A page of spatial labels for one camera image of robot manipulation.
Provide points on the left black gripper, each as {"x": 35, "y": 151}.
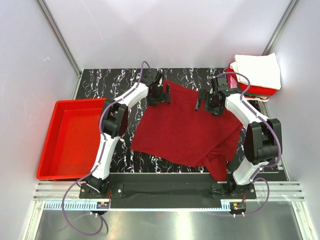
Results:
{"x": 161, "y": 99}

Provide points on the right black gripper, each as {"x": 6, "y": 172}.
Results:
{"x": 203, "y": 95}

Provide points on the dark red t-shirt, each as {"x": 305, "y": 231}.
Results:
{"x": 180, "y": 134}

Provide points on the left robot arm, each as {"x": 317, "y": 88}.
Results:
{"x": 113, "y": 123}

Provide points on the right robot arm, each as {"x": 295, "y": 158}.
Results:
{"x": 263, "y": 140}

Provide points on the pink folded t-shirt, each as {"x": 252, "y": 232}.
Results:
{"x": 233, "y": 82}

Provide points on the green folded t-shirt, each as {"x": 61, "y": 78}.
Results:
{"x": 242, "y": 87}

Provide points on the red folded t-shirt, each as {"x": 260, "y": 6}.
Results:
{"x": 256, "y": 89}

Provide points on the cream folded t-shirt bottom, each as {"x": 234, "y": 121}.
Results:
{"x": 257, "y": 98}

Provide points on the white folded t-shirt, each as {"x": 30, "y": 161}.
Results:
{"x": 262, "y": 71}

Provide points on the red plastic bin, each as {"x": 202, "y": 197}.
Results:
{"x": 72, "y": 140}

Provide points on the right connector board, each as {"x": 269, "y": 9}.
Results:
{"x": 239, "y": 206}

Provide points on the connector board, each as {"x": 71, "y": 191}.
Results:
{"x": 103, "y": 205}
{"x": 239, "y": 206}

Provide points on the left connector board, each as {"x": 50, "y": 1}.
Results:
{"x": 103, "y": 205}

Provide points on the right aluminium frame post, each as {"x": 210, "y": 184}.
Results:
{"x": 288, "y": 12}

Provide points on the aluminium frame post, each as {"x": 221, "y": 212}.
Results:
{"x": 288, "y": 12}
{"x": 58, "y": 35}

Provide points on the left aluminium frame post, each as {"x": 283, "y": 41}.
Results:
{"x": 58, "y": 35}

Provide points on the white slotted cable duct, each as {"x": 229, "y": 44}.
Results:
{"x": 116, "y": 205}

